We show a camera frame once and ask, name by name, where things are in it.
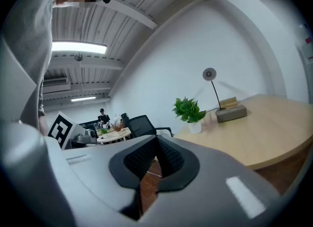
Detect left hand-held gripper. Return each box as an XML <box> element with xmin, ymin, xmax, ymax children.
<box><xmin>47</xmin><ymin>111</ymin><xmax>98</xmax><ymax>150</ymax></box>

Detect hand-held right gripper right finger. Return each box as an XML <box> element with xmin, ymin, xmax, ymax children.
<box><xmin>143</xmin><ymin>135</ymin><xmax>281</xmax><ymax>227</ymax></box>

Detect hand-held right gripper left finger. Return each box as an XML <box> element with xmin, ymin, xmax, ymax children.
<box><xmin>62</xmin><ymin>135</ymin><xmax>158</xmax><ymax>222</ymax></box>

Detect green potted plant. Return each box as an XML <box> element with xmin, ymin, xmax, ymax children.
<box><xmin>172</xmin><ymin>96</ymin><xmax>207</xmax><ymax>134</ymax></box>

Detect person's left forearm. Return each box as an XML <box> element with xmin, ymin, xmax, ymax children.
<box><xmin>38</xmin><ymin>113</ymin><xmax>50</xmax><ymax>136</ymax></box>

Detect round white table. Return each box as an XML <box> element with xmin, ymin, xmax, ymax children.
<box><xmin>96</xmin><ymin>126</ymin><xmax>132</xmax><ymax>145</ymax></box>

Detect black office chair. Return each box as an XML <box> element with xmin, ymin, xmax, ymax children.
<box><xmin>120</xmin><ymin>113</ymin><xmax>174</xmax><ymax>139</ymax></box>

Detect long ceiling light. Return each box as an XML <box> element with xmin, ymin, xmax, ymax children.
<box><xmin>51</xmin><ymin>41</ymin><xmax>108</xmax><ymax>55</ymax></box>
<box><xmin>70</xmin><ymin>96</ymin><xmax>96</xmax><ymax>102</ymax></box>

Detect dried twigs in vase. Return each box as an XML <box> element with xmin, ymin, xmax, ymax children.
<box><xmin>112</xmin><ymin>114</ymin><xmax>126</xmax><ymax>132</ymax></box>

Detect white air vent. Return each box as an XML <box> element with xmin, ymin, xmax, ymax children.
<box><xmin>42</xmin><ymin>76</ymin><xmax>72</xmax><ymax>94</ymax></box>

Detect wooden desk organiser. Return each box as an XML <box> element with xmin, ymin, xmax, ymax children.
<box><xmin>219</xmin><ymin>96</ymin><xmax>238</xmax><ymax>110</ymax></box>

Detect black desk lamp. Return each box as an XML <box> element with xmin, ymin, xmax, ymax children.
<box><xmin>202</xmin><ymin>67</ymin><xmax>227</xmax><ymax>111</ymax></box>

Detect person's grey shirt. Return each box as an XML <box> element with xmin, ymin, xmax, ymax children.
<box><xmin>0</xmin><ymin>0</ymin><xmax>58</xmax><ymax>136</ymax></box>

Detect white cabinet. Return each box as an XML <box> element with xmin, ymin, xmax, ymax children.
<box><xmin>295</xmin><ymin>23</ymin><xmax>313</xmax><ymax>97</ymax></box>

